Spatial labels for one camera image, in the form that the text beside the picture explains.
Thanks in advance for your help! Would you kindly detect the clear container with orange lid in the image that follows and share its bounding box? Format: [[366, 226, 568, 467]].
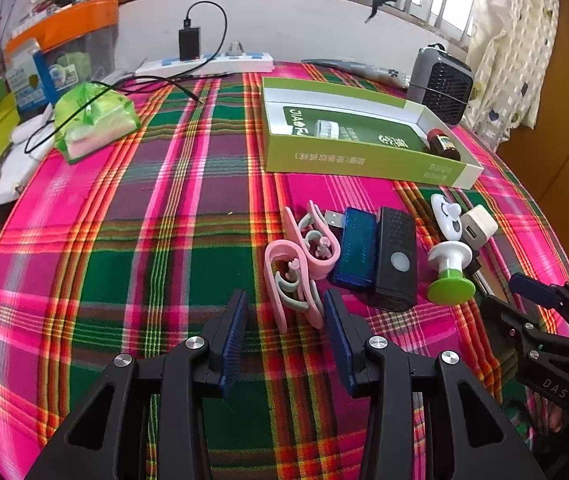
[[4, 0, 120, 81]]

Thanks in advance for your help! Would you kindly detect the white usb charger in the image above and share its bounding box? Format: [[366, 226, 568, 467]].
[[459, 208, 499, 251]]

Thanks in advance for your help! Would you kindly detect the black window handle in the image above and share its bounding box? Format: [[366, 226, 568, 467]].
[[364, 0, 397, 23]]

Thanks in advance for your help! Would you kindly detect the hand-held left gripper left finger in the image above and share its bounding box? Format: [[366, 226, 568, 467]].
[[24, 289, 250, 480]]

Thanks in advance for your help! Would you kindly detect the black rectangular device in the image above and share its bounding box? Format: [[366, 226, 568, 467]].
[[367, 206, 419, 312]]

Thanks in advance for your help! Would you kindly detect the pink and green plaid tablecloth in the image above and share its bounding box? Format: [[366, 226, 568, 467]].
[[0, 60, 569, 480]]

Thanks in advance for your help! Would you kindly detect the grey desktop heater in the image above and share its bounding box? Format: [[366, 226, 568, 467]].
[[407, 45, 475, 127]]

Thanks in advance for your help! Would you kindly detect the black power adapter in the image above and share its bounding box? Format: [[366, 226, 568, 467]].
[[178, 26, 202, 62]]

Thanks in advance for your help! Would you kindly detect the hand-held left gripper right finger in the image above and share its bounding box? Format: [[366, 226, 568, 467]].
[[323, 289, 540, 480]]

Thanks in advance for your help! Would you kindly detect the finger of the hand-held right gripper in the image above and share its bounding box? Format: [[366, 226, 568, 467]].
[[479, 296, 569, 361], [509, 272, 569, 346]]

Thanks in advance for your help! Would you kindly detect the white panda-shaped gadget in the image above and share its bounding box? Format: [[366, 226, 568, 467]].
[[430, 194, 465, 241]]

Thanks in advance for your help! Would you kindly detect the brown glass bottle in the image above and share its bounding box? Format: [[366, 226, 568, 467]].
[[425, 129, 465, 162]]

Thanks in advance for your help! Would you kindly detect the white and green spool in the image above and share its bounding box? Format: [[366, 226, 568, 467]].
[[427, 240, 477, 305]]

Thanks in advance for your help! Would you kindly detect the cream dotted curtain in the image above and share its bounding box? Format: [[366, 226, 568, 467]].
[[464, 0, 562, 146]]

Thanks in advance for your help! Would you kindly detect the white oval gadget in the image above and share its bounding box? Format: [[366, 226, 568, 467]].
[[11, 110, 55, 146]]

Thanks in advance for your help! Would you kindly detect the green cardboard tray box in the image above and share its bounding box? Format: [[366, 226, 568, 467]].
[[260, 76, 485, 191]]

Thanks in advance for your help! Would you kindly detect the green plastic bag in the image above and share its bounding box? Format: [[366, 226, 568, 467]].
[[53, 82, 138, 165]]

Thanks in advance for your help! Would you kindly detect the blue and white box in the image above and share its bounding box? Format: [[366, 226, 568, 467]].
[[4, 39, 60, 113]]

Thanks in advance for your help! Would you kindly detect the pink and grey clip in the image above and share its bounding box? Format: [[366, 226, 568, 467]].
[[264, 240, 326, 333], [282, 200, 341, 281]]

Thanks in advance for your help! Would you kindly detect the black cable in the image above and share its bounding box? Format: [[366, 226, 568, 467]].
[[24, 1, 228, 157]]

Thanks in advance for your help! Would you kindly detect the blue translucent usb tester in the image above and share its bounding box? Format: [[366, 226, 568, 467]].
[[322, 208, 380, 290]]

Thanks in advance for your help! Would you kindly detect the white power strip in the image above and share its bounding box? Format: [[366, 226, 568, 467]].
[[134, 50, 275, 78]]

